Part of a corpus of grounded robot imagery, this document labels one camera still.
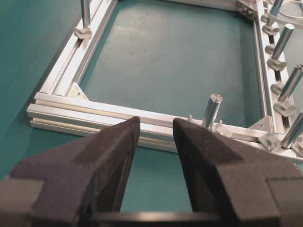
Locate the metal pin left upper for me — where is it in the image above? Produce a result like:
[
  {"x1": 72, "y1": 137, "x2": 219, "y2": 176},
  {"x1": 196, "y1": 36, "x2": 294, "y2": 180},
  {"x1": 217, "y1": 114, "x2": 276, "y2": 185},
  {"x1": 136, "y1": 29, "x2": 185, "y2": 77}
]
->
[{"x1": 258, "y1": 111, "x2": 303, "y2": 152}]

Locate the metal pin top left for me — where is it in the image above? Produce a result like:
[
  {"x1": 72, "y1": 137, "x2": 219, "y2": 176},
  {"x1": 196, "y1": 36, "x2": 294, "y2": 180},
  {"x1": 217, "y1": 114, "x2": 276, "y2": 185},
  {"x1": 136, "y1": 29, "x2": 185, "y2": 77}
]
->
[{"x1": 201, "y1": 93, "x2": 232, "y2": 138}]

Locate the metal pin corner bottom-left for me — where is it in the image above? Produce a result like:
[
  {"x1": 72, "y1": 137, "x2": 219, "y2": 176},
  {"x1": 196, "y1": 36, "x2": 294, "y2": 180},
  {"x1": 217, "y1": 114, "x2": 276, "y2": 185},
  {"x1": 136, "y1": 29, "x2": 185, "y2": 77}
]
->
[{"x1": 261, "y1": 0, "x2": 283, "y2": 35}]

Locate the metal pin top right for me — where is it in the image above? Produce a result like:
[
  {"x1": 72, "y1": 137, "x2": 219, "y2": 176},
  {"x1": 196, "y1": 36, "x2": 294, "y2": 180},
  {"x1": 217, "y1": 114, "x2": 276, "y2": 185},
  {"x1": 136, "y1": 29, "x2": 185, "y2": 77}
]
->
[{"x1": 73, "y1": 0, "x2": 92, "y2": 40}]

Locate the white ethernet cable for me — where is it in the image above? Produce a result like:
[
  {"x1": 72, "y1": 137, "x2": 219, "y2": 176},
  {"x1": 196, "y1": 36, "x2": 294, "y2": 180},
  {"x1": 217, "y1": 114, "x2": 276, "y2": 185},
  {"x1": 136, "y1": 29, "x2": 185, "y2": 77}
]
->
[{"x1": 267, "y1": 0, "x2": 303, "y2": 26}]

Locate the square aluminium extrusion frame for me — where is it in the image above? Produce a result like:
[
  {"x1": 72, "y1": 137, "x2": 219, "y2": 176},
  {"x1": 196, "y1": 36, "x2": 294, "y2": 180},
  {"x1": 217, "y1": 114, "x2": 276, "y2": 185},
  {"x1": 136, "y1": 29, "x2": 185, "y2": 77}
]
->
[{"x1": 27, "y1": 0, "x2": 303, "y2": 164}]

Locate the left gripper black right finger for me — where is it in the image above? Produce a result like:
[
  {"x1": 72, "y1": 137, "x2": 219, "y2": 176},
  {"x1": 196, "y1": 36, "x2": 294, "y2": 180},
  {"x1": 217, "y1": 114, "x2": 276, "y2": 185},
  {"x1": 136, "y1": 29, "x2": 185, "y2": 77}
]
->
[{"x1": 173, "y1": 118, "x2": 303, "y2": 227}]

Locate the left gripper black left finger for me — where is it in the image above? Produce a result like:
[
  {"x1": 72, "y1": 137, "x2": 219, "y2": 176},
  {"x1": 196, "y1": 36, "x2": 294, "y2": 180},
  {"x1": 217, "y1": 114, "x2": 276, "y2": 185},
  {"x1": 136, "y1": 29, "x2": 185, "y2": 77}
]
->
[{"x1": 0, "y1": 117, "x2": 140, "y2": 227}]

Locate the metal pin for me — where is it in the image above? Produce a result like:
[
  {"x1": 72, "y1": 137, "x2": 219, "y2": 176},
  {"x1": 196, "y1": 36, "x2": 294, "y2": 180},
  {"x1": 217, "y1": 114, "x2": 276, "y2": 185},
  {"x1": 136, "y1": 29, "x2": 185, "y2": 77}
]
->
[
  {"x1": 265, "y1": 23, "x2": 295, "y2": 71},
  {"x1": 201, "y1": 93, "x2": 232, "y2": 138},
  {"x1": 258, "y1": 111, "x2": 303, "y2": 152},
  {"x1": 73, "y1": 0, "x2": 92, "y2": 40},
  {"x1": 271, "y1": 64, "x2": 303, "y2": 117}
]

